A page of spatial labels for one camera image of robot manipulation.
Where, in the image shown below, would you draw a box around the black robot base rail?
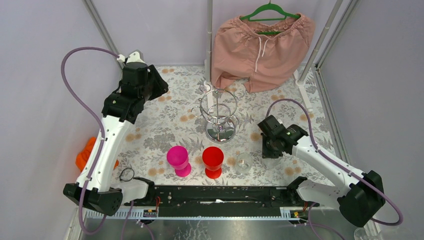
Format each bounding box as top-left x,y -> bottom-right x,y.
134,185 -> 312,219

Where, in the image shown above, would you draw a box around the clear ribbed wine glass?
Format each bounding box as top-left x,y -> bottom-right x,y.
234,152 -> 253,174

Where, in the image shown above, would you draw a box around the right white stand pole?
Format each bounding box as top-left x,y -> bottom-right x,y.
292,0 -> 343,113

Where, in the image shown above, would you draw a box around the chrome wine glass rack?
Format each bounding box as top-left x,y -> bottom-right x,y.
191,87 -> 240,144

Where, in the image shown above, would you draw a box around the magenta plastic wine glass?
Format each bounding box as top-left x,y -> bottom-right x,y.
166,145 -> 192,178

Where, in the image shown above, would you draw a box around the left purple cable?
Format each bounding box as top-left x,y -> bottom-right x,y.
60,46 -> 137,236

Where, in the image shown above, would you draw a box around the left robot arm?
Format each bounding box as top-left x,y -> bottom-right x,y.
63,62 -> 168,216

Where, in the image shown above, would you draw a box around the red plastic wine glass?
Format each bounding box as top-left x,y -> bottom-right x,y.
201,146 -> 224,179

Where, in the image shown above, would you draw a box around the black ring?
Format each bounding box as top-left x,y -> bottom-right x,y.
119,167 -> 136,184

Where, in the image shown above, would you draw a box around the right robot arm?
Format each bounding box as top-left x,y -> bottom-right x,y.
258,115 -> 386,227

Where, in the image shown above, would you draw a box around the green clothes hanger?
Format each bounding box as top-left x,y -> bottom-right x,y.
239,0 -> 301,22

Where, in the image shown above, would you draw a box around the pink shorts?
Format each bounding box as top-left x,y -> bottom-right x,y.
211,13 -> 316,93

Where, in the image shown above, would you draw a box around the floral table cloth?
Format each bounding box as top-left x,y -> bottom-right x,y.
111,66 -> 334,186

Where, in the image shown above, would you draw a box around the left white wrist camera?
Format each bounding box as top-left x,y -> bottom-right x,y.
116,50 -> 148,70

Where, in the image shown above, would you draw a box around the orange cloth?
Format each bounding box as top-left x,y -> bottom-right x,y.
75,136 -> 120,172

